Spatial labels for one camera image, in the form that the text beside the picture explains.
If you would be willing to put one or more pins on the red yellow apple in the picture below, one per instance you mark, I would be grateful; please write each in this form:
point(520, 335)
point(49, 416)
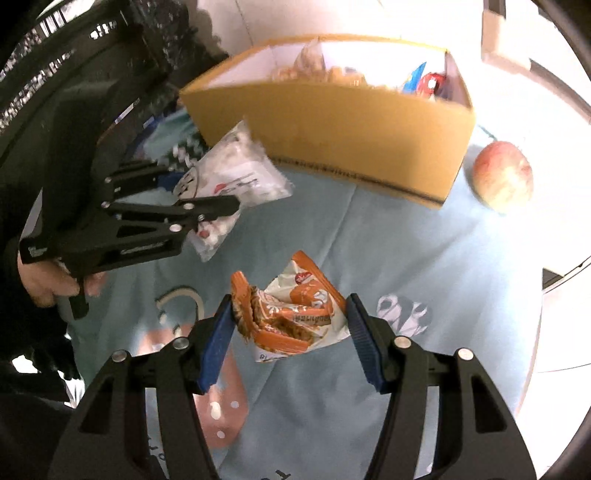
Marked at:
point(503, 177)

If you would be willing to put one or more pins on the clear pastry bag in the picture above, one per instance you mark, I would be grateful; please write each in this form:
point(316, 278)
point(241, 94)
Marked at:
point(307, 60)

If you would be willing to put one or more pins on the white puffed snack packet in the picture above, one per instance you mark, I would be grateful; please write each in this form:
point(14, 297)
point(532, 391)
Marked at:
point(240, 180)

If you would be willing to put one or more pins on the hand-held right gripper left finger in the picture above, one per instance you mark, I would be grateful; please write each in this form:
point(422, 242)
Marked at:
point(217, 341)

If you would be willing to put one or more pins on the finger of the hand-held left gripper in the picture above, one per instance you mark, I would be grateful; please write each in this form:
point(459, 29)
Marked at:
point(143, 177)
point(203, 210)

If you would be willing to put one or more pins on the yellow cardboard box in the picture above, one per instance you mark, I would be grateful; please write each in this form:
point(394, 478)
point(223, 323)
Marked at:
point(346, 138)

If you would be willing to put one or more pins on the light blue printed blanket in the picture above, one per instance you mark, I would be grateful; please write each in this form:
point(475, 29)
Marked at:
point(415, 258)

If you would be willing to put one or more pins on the person's left hand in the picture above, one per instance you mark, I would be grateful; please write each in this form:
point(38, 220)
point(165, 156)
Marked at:
point(46, 286)

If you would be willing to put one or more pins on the dark carved wooden furniture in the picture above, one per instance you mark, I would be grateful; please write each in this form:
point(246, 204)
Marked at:
point(69, 69)

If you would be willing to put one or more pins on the blue snack packet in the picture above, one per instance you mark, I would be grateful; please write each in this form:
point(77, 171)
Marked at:
point(414, 78)

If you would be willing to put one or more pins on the orange white snack packet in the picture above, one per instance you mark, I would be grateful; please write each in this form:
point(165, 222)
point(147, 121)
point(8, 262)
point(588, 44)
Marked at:
point(286, 318)

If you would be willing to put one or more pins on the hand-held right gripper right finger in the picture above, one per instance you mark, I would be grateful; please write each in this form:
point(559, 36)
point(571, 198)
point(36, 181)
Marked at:
point(364, 341)

